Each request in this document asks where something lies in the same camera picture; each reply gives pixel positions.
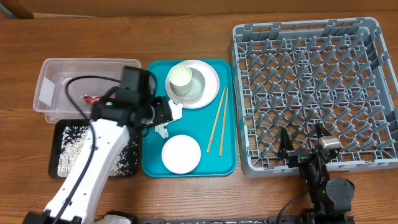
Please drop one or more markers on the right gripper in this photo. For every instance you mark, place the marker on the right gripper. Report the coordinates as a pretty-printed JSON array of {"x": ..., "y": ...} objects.
[{"x": 298, "y": 156}]

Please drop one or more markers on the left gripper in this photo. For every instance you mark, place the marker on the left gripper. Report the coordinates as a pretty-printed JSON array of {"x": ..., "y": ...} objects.
[{"x": 163, "y": 111}]

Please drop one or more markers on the white napkin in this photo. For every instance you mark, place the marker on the white napkin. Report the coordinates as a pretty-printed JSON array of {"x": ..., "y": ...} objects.
[{"x": 176, "y": 110}]

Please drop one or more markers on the white paper cup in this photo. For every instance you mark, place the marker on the white paper cup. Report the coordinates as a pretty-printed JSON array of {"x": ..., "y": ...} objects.
[{"x": 180, "y": 77}]

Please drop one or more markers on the pink bowl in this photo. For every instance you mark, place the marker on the pink bowl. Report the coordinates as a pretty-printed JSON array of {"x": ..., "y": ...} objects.
[{"x": 181, "y": 154}]

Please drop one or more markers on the red snack wrapper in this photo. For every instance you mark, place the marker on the red snack wrapper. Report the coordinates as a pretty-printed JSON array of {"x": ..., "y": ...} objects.
[{"x": 91, "y": 99}]

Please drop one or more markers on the pile of rice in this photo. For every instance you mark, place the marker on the pile of rice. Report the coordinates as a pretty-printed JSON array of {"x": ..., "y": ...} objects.
[{"x": 72, "y": 141}]

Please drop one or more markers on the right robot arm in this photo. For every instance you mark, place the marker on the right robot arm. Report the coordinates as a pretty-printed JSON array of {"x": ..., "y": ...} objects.
[{"x": 331, "y": 197}]

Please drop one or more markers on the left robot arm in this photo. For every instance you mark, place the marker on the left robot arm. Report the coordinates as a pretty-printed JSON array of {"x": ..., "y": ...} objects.
[{"x": 132, "y": 105}]

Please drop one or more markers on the grey dishwasher rack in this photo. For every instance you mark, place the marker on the grey dishwasher rack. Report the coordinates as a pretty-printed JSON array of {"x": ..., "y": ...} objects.
[{"x": 294, "y": 75}]

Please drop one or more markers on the small grey bowl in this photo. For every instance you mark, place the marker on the small grey bowl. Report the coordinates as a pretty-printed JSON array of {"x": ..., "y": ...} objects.
[{"x": 198, "y": 85}]

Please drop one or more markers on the teal serving tray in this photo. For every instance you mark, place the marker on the teal serving tray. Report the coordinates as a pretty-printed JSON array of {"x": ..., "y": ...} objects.
[{"x": 196, "y": 123}]

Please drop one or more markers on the white round plate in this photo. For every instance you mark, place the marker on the white round plate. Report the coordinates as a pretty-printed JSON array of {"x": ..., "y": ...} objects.
[{"x": 212, "y": 85}]

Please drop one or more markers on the left wooden chopstick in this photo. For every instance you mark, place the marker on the left wooden chopstick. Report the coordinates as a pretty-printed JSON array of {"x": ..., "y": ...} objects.
[{"x": 215, "y": 121}]

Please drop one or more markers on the wooden chopstick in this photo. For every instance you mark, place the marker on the wooden chopstick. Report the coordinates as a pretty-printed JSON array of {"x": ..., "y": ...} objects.
[
  {"x": 224, "y": 121},
  {"x": 215, "y": 121}
]

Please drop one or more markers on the right wooden chopstick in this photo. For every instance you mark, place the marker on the right wooden chopstick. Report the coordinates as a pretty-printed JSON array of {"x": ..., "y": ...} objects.
[{"x": 224, "y": 121}]

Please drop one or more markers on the black plastic tray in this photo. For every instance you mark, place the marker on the black plastic tray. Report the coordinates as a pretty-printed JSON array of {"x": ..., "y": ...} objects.
[{"x": 59, "y": 127}]

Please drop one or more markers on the clear plastic bin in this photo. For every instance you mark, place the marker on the clear plastic bin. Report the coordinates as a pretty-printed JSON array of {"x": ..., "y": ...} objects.
[{"x": 50, "y": 98}]

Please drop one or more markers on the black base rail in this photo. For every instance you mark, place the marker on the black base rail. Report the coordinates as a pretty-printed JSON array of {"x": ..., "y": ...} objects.
[{"x": 268, "y": 220}]

